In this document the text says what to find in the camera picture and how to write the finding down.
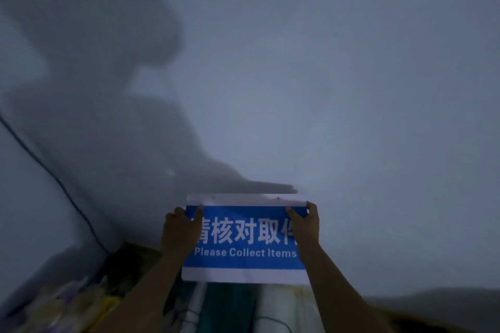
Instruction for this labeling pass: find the dark green cloth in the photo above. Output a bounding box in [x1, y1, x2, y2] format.
[201, 283, 259, 333]

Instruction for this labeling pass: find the dark wall cable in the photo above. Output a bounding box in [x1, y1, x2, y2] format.
[0, 115, 111, 254]

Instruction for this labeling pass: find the brown cardboard box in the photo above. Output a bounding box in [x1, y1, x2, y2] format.
[105, 241, 165, 300]

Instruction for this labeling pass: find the translucent plastic roll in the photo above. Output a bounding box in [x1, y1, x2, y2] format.
[253, 285, 326, 333]

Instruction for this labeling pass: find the white paper roll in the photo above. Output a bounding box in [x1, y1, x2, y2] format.
[180, 282, 208, 333]

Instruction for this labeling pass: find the blue and white paper sign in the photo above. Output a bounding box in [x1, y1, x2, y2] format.
[181, 193, 311, 286]

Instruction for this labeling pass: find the person's right forearm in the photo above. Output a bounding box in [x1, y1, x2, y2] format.
[296, 245, 393, 333]

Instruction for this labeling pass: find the person's left hand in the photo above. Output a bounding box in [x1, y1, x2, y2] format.
[161, 205, 204, 262]

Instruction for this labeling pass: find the pile of yellow packets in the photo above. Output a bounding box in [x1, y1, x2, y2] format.
[21, 274, 122, 333]

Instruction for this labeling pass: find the person's right hand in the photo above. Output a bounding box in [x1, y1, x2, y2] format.
[285, 201, 320, 256]

